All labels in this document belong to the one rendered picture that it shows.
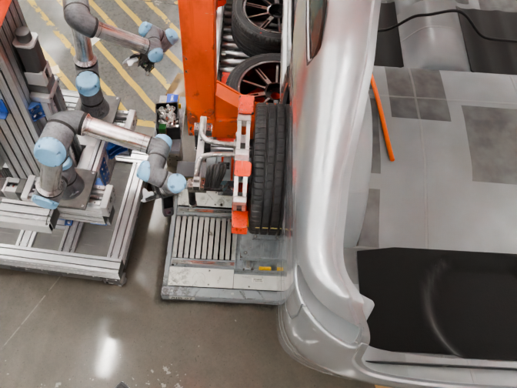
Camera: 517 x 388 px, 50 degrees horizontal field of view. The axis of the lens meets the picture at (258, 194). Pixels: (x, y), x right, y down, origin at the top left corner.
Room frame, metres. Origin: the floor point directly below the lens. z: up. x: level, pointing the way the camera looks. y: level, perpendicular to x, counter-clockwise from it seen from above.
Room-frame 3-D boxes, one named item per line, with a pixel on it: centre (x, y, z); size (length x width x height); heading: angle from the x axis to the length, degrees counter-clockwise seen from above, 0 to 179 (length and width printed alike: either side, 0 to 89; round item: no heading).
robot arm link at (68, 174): (1.38, 0.93, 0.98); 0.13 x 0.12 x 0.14; 174
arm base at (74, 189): (1.39, 0.93, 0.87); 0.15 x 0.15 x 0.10
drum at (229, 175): (1.59, 0.17, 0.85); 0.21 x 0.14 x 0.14; 93
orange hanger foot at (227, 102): (2.11, 0.04, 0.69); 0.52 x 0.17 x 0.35; 93
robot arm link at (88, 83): (1.89, 0.92, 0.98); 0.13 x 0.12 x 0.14; 19
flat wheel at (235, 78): (2.46, -0.04, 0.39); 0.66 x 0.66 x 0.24
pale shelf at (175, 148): (2.14, 0.59, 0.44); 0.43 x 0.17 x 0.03; 3
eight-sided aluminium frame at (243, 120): (1.59, 0.10, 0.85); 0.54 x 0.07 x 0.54; 3
